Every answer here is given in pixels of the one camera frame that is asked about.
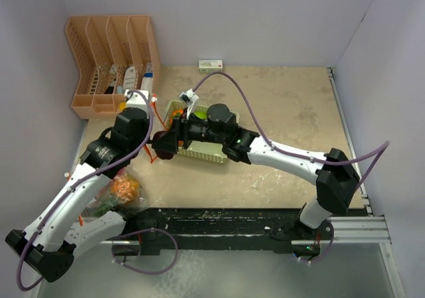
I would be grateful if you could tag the pink desk organizer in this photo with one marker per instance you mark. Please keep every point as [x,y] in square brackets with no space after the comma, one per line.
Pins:
[104,48]

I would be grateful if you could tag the orange toy fruit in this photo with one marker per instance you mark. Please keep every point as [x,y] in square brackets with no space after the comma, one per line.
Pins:
[177,113]

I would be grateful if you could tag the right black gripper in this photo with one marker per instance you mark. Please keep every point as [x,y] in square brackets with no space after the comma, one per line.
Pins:
[169,141]

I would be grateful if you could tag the white tube in organizer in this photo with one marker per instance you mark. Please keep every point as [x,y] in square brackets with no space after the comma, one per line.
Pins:
[129,79]

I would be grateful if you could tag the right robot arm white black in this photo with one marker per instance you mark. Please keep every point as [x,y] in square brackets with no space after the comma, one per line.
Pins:
[334,178]

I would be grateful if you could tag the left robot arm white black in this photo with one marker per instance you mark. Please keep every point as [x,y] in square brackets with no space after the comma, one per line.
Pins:
[49,245]

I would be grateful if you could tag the clear zip bag orange zipper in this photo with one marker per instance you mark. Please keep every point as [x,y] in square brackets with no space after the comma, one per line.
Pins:
[85,217]

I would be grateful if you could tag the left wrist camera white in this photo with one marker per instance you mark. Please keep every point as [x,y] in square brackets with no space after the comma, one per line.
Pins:
[140,99]

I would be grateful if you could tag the white blue box in organizer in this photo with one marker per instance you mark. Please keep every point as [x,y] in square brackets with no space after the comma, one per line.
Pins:
[147,80]

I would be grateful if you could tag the green toy lime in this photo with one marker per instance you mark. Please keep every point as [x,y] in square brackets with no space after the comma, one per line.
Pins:
[201,115]

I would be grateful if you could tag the green plastic basket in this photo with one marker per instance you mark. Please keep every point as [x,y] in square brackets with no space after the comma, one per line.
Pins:
[206,155]

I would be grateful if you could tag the toy pineapple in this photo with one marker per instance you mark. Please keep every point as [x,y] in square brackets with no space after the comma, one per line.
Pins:
[122,192]

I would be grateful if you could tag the dark red toy apple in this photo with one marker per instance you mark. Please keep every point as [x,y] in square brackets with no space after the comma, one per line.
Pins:
[164,145]

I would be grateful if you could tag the small white green box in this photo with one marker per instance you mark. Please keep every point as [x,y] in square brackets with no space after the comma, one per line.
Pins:
[209,66]

